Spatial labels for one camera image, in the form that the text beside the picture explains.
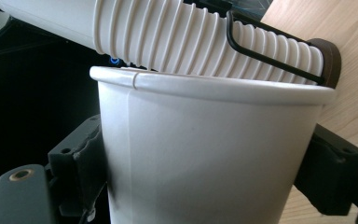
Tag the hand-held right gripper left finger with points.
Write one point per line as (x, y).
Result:
(80, 168)

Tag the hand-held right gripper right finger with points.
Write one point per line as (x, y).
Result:
(332, 174)

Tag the tall stack of white paper cups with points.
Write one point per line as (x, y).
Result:
(167, 34)

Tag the single white paper cup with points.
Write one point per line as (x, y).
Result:
(205, 149)

